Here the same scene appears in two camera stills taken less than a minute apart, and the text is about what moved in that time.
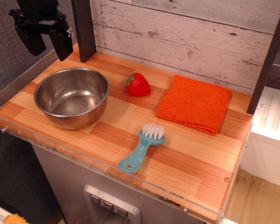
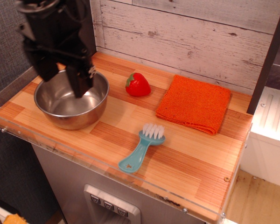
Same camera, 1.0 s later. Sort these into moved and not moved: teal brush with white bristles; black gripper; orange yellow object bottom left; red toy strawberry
Moved: black gripper
Not moved: orange yellow object bottom left; teal brush with white bristles; red toy strawberry
